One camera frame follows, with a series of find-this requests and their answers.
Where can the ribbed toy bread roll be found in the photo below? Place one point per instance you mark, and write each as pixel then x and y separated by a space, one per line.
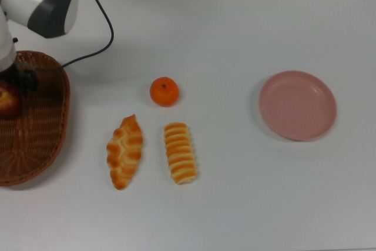
pixel 180 154

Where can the braided leaf-shaped toy bread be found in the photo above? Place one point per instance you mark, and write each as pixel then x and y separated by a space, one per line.
pixel 124 154

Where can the red toy apple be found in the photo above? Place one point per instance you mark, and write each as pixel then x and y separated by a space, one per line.
pixel 7 104

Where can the toy orange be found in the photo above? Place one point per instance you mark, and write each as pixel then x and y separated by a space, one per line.
pixel 164 92

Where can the brown woven basket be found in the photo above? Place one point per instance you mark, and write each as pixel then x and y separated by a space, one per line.
pixel 44 133

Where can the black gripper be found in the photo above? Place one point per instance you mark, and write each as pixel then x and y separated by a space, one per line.
pixel 10 76

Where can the pink plate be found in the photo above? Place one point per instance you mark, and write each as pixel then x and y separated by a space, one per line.
pixel 296 105

